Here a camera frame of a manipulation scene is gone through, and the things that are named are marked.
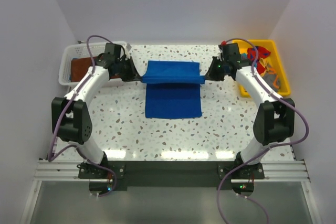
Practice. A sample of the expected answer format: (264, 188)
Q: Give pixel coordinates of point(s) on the blue towel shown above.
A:
(173, 90)

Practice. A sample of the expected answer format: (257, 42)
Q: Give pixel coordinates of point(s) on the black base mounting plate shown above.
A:
(122, 175)

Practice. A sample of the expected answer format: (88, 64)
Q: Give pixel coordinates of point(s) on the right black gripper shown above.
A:
(211, 75)

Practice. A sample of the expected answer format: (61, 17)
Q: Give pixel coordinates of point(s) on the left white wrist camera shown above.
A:
(127, 50)

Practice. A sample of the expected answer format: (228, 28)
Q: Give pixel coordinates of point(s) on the orange cloth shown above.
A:
(267, 66)

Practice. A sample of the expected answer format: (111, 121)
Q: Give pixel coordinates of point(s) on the red and blue cloth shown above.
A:
(250, 54)

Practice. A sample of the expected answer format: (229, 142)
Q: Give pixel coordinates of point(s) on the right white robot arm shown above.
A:
(274, 121)

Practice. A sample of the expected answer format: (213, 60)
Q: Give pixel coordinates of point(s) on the grey cloth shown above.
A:
(273, 81)

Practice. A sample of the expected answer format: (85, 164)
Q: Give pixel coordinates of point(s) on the white plastic laundry basket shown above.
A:
(76, 51)

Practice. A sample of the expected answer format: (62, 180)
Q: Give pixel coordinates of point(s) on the brown towel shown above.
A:
(80, 66)

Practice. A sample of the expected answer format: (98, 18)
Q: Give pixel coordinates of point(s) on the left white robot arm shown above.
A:
(71, 120)

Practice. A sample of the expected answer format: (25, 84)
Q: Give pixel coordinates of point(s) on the yellow plastic bin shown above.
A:
(274, 59)

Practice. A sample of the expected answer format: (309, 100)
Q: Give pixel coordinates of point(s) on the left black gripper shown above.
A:
(133, 75)

